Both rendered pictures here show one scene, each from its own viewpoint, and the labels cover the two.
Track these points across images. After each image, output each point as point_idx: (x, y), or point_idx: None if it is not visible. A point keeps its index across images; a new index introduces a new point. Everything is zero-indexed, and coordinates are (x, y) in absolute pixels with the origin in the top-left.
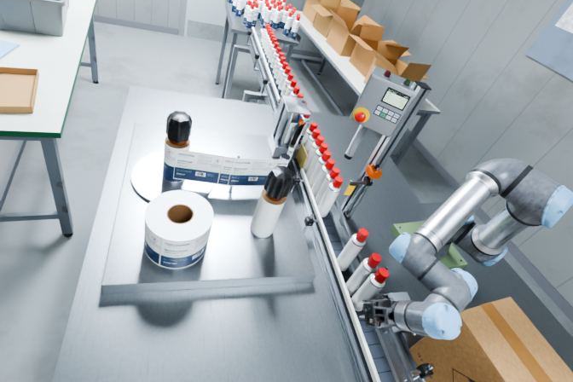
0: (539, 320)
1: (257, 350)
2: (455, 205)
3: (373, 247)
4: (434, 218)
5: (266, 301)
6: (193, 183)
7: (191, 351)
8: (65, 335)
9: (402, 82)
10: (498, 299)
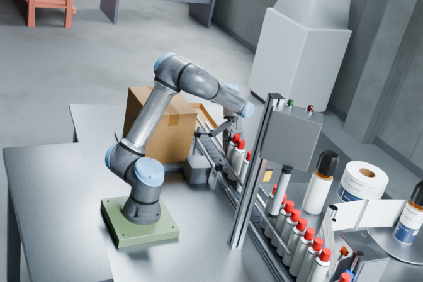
0: (35, 175)
1: (279, 167)
2: (229, 90)
3: (201, 218)
4: (237, 97)
5: None
6: (384, 233)
7: (310, 168)
8: None
9: (293, 105)
10: (73, 187)
